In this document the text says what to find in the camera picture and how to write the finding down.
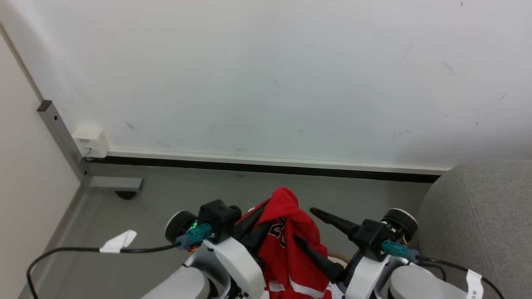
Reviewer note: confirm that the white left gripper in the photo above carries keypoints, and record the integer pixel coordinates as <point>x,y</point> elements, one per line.
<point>243,265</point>

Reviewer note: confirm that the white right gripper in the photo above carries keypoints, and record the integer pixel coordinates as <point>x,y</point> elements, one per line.
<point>365,276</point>

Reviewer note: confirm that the red basketball jersey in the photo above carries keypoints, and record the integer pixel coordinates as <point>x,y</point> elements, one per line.
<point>283,207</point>

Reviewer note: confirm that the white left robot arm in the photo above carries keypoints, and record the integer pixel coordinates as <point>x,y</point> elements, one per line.
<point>183,284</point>

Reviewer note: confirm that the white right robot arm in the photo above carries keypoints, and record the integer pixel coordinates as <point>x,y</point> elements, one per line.
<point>419,286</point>

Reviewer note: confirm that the cream perforated laundry basket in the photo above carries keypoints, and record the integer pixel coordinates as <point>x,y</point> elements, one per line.
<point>338,260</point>

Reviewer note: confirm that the white and black baseboard strip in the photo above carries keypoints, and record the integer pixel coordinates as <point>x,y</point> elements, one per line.
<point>270,162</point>

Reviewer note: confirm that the grey fabric sofa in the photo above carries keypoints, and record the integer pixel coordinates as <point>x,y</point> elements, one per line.
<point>478,216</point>

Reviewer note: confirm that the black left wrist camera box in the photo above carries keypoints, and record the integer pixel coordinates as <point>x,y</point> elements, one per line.
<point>219,219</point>

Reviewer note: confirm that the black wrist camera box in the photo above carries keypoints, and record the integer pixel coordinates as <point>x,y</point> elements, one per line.
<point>219,219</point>
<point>372,238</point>

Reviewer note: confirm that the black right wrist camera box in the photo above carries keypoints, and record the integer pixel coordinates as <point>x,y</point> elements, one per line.
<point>372,238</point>

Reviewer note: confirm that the black round frame foot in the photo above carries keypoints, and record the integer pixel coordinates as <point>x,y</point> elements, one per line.
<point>126,194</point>

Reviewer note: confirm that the white wall socket box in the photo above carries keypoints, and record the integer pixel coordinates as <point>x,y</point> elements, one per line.
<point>91,140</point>

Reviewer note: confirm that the grey metal frame post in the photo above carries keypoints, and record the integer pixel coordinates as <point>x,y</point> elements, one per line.
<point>62,137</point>

